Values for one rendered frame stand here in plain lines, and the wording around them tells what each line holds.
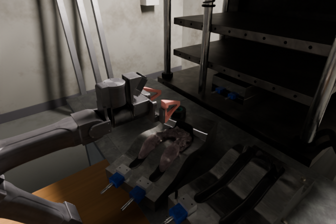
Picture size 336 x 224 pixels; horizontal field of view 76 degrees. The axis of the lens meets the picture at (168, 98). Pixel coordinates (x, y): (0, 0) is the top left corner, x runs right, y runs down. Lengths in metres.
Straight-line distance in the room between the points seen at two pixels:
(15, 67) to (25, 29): 0.47
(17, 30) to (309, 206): 2.98
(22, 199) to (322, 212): 0.94
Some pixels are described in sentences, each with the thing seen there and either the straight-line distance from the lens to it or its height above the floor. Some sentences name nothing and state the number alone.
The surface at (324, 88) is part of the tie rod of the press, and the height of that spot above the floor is 1.12.
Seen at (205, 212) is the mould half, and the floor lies 0.89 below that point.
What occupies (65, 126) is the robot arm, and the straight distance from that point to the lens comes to 0.55.
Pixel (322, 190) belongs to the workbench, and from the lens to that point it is 1.10.
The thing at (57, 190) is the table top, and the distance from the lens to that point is 1.02.
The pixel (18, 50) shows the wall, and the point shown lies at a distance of 3.09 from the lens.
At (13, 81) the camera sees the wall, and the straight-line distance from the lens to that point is 3.18.
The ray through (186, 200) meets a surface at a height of 0.92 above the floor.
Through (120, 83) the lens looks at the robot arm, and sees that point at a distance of 0.55.
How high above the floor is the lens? 1.52
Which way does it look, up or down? 28 degrees down
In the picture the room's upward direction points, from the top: straight up
